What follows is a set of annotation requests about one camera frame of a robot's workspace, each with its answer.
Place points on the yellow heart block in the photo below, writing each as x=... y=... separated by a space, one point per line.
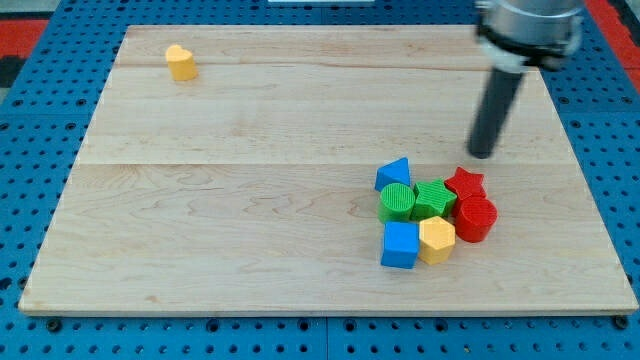
x=181 y=63

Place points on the green cylinder block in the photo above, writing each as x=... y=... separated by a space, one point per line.
x=396 y=203

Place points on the yellow hexagon block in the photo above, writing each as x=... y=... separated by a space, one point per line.
x=437 y=240

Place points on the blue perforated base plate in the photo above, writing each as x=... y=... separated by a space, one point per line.
x=50 y=104

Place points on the blue cube block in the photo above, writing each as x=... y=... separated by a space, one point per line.
x=400 y=245

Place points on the light wooden board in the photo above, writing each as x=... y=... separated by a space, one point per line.
x=249 y=190

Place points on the red star block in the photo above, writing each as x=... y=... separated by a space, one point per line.
x=464 y=185

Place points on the red cylinder block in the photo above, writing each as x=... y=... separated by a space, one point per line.
x=475 y=219

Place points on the blue triangle block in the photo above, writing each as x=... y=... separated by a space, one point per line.
x=397 y=171

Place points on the green star block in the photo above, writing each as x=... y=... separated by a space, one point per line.
x=432 y=199

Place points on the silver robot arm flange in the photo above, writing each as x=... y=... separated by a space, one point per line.
x=517 y=35

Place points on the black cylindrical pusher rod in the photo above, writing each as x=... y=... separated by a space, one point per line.
x=499 y=93

